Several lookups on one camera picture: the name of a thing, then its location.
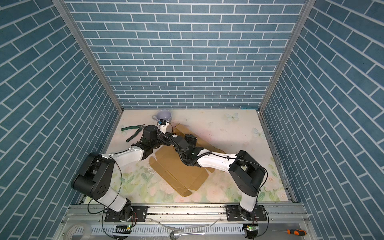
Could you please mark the aluminium corner post right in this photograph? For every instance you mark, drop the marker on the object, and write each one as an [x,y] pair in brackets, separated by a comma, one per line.
[304,14]

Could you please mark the aluminium front rail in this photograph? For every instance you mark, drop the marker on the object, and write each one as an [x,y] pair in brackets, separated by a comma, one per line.
[190,213]

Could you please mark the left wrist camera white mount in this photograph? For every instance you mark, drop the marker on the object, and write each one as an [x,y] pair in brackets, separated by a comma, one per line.
[163,125]

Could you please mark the metal spoon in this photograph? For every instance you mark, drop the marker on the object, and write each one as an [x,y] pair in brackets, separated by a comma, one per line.
[174,235]

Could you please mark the lavender ceramic cup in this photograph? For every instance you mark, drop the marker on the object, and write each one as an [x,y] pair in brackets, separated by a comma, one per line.
[163,117]

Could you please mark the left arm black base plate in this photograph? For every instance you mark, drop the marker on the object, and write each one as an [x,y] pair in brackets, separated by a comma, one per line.
[129,213]

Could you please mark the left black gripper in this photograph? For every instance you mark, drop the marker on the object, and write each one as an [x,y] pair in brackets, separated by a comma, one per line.
[168,140]

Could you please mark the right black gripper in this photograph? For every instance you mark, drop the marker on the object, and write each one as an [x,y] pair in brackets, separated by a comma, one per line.
[190,139]

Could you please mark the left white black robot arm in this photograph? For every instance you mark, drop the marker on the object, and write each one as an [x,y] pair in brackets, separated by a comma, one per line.
[94,176]

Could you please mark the aluminium corner post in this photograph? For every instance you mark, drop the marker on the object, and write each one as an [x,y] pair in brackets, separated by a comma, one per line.
[76,32]
[304,14]

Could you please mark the clear plastic strip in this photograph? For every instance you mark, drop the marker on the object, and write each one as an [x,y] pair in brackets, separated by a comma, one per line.
[186,226]

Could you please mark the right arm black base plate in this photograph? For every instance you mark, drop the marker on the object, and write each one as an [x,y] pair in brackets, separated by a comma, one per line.
[236,213]

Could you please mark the orange handled screwdriver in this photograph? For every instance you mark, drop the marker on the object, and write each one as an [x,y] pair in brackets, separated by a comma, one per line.
[296,232]

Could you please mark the clear tape roll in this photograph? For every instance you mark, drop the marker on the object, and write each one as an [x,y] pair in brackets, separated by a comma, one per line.
[81,229]

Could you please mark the brown cardboard box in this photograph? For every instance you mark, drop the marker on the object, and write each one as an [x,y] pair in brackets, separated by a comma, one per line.
[183,179]

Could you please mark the aluminium corner post left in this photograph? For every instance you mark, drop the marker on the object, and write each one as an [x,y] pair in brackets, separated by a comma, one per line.
[76,32]

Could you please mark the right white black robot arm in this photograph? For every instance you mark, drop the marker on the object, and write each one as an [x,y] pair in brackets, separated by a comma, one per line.
[246,172]

